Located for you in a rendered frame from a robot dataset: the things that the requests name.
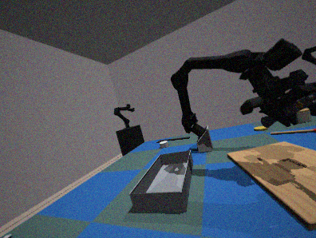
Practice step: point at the yellow flat disc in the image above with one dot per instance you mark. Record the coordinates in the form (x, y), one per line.
(260, 128)

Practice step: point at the light wooden board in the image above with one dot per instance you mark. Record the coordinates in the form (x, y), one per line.
(288, 173)

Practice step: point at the white short cylinder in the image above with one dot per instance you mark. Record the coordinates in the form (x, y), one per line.
(163, 144)

